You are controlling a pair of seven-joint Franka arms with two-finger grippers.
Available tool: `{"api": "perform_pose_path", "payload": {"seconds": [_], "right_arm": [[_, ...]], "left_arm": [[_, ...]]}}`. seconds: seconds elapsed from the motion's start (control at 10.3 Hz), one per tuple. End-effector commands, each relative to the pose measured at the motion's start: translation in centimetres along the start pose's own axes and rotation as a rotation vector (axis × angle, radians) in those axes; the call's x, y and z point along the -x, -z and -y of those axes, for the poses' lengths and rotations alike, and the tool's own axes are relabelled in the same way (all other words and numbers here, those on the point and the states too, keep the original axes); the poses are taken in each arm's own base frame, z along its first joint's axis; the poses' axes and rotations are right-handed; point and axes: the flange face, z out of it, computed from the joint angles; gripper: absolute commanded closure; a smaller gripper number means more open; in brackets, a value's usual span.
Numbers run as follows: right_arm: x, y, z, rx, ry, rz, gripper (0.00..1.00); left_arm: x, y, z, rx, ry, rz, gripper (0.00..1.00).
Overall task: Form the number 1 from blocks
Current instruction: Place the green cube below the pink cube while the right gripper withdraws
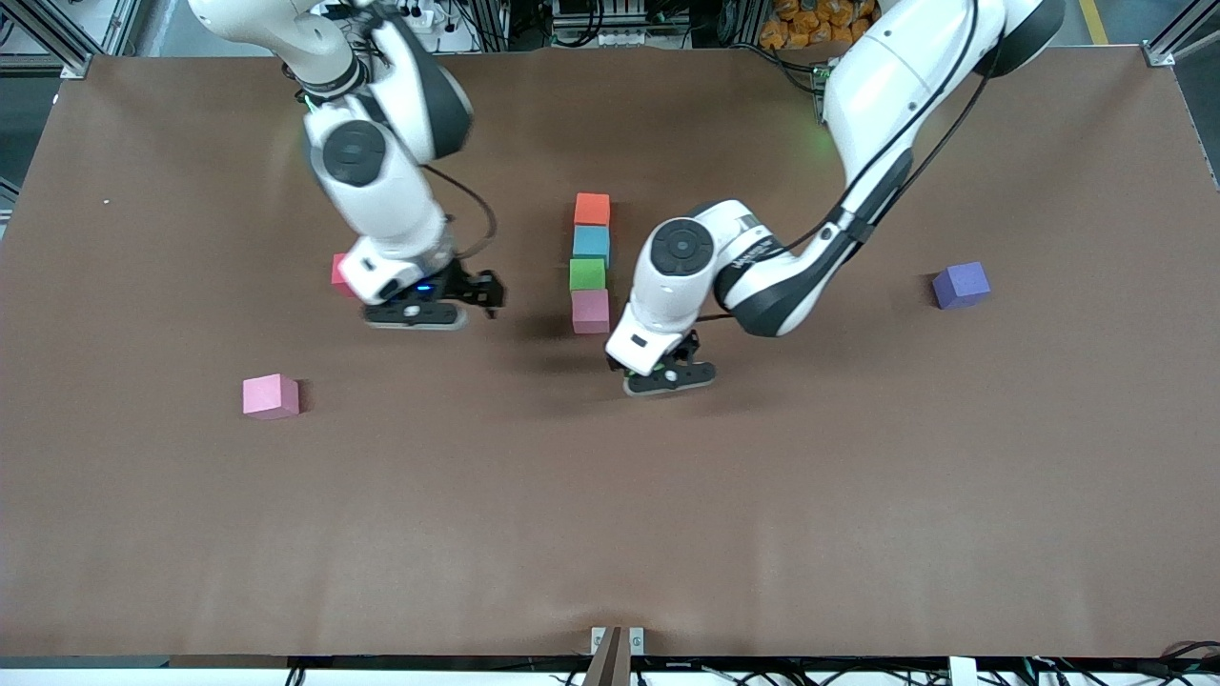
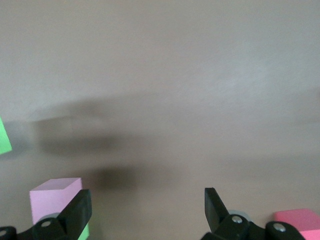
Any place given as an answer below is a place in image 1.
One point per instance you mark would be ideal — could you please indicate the light blue foam block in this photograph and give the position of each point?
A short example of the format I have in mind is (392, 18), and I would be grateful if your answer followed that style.
(591, 242)

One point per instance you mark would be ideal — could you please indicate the orange foam block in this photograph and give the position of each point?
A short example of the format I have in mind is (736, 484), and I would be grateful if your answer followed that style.
(592, 209)

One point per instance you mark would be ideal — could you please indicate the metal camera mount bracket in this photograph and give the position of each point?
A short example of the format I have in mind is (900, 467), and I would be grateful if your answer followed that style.
(618, 653)

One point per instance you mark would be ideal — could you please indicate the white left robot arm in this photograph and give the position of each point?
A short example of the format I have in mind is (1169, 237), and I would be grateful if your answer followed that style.
(886, 95)

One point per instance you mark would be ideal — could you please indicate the orange mesh bag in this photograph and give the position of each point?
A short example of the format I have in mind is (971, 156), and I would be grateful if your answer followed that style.
(801, 29)

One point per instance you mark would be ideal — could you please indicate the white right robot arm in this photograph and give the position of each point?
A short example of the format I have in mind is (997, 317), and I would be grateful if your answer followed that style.
(381, 191)

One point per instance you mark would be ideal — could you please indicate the red foam block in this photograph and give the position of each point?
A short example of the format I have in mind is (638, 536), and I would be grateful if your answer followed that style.
(340, 276)

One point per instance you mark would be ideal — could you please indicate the purple foam block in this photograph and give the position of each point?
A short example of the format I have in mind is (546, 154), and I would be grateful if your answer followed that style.
(961, 285)

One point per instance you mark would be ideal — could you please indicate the pink foam block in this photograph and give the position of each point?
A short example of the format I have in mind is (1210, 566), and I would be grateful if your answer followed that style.
(272, 396)
(590, 311)

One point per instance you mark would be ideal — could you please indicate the white power strip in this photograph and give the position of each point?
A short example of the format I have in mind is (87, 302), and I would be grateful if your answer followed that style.
(419, 17)

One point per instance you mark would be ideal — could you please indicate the white tag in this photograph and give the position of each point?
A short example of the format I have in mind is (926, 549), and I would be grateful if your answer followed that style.
(963, 672)

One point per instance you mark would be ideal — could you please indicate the dark equipment box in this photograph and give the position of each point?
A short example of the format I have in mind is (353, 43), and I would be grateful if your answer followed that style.
(620, 19)

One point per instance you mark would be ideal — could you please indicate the aluminium frame profile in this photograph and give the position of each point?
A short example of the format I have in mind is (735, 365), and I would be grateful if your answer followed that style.
(78, 65)
(1158, 55)

